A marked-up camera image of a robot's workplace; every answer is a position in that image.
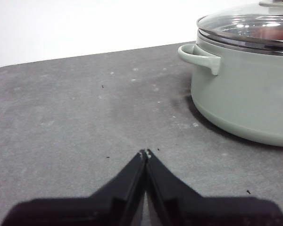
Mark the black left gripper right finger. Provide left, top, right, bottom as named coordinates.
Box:
left=145, top=148, right=283, bottom=226

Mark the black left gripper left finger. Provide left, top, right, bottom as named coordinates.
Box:
left=1, top=148, right=147, bottom=226

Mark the glass lid with green knob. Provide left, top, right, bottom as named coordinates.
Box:
left=196, top=0, right=283, bottom=56

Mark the pale green electric pot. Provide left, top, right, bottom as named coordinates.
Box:
left=178, top=28, right=283, bottom=148

